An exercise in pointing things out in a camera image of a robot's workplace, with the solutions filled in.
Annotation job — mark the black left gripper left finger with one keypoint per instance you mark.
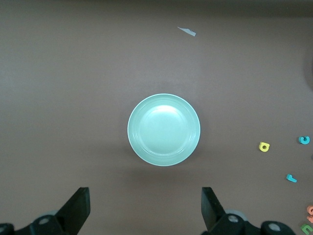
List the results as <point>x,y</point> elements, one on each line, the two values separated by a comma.
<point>75,210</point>

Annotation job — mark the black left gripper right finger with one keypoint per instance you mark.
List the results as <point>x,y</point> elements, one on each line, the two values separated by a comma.
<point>211,210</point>

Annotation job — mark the yellow foam letter a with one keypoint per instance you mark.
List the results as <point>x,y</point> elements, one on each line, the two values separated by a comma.
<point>261,144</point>

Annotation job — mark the teal foam letter r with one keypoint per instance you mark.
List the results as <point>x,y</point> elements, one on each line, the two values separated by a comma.
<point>291,178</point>

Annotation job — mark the teal foam letter c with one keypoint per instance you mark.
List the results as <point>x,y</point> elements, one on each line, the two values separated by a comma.
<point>301,140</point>

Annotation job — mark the pale green plate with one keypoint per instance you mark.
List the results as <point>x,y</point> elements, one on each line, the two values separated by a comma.
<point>163,129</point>

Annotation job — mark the green foam letter u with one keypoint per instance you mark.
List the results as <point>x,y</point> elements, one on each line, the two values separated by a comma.
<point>305,228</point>

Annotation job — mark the orange foam letter e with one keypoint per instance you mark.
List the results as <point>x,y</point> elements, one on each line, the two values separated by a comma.
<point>310,219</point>

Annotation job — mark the brown paper table cover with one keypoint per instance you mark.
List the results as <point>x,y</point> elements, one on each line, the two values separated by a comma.
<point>73,73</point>

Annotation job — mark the white paper scrap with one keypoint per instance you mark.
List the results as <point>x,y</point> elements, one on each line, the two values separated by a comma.
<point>188,31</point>

